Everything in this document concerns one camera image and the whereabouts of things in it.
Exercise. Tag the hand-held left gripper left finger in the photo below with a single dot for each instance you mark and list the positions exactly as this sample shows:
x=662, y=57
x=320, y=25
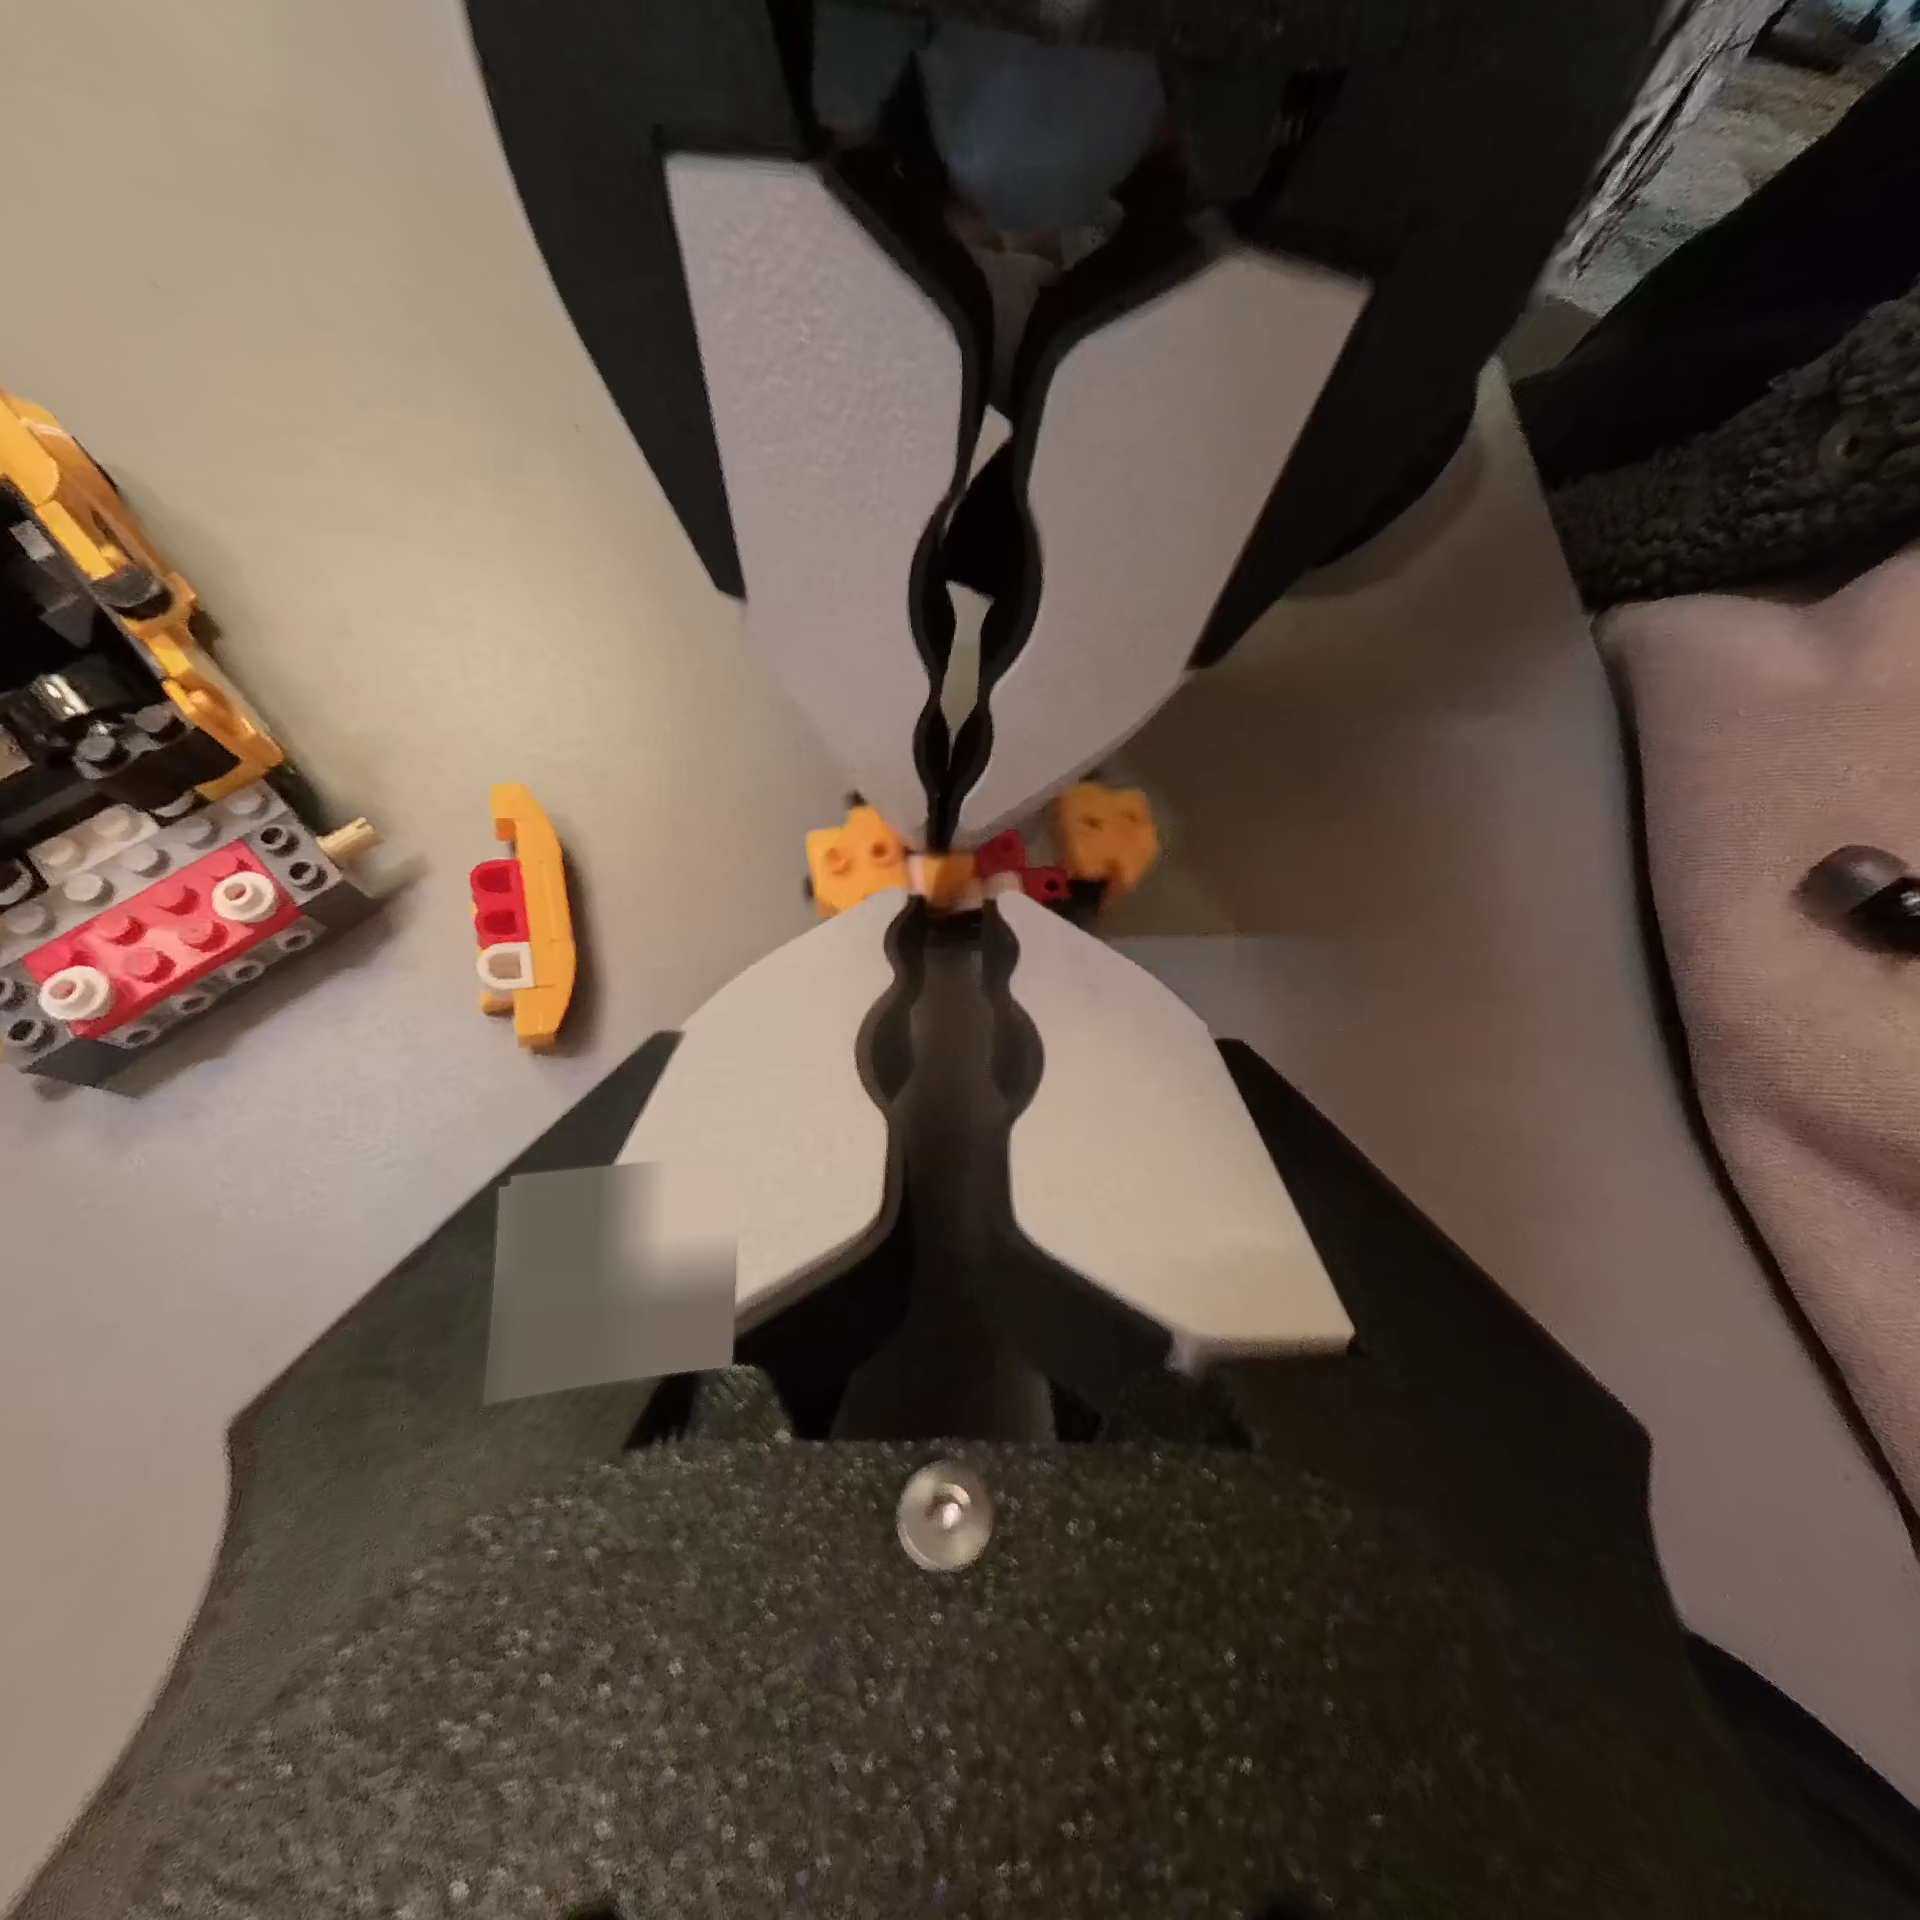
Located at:
x=781, y=1126

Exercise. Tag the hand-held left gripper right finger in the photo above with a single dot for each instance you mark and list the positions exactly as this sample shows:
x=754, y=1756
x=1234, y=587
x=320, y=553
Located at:
x=1171, y=1187

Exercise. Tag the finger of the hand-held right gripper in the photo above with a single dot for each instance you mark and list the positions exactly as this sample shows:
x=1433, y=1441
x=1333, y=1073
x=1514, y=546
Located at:
x=811, y=451
x=1187, y=451

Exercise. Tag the small orange white lego piece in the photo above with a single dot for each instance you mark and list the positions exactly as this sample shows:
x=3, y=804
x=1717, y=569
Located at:
x=946, y=876

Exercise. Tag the orange arch lego piece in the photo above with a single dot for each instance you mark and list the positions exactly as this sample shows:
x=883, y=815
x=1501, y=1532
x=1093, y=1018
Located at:
x=535, y=915

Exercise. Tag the orange red grey lego assembly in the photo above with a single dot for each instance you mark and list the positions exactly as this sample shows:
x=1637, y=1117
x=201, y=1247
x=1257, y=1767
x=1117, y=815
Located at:
x=1111, y=836

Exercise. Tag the yellow lego car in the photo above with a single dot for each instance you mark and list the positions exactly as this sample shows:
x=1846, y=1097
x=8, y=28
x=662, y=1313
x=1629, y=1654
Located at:
x=151, y=843

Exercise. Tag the dark fleece jacket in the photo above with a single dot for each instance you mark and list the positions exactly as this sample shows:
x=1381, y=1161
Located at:
x=1739, y=422

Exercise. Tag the plaid cloth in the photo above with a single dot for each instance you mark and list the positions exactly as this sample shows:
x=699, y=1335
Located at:
x=1667, y=122

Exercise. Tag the beige garment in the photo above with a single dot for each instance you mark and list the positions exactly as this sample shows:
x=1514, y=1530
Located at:
x=1802, y=1052

